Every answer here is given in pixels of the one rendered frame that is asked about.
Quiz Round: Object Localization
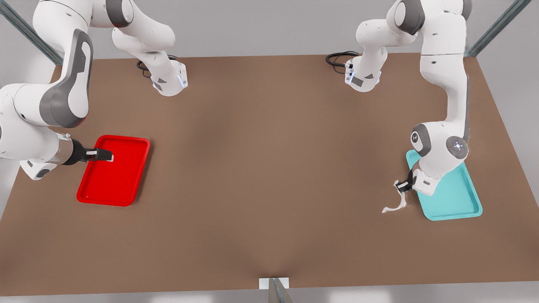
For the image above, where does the teal plastic tray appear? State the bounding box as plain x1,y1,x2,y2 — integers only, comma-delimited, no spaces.
406,149,483,221

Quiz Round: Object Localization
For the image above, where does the black cable loop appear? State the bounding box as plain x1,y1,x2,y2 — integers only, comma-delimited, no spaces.
326,51,361,75
136,55,179,79

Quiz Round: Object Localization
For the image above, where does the red plastic tray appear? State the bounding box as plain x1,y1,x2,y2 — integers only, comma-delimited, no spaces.
76,135,151,207

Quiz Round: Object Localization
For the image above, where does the silver frame post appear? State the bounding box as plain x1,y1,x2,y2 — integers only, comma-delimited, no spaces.
0,0,64,66
259,277,294,303
464,0,532,58

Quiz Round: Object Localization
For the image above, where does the white drainage pipe clamp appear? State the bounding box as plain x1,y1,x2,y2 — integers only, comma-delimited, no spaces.
382,180,408,213

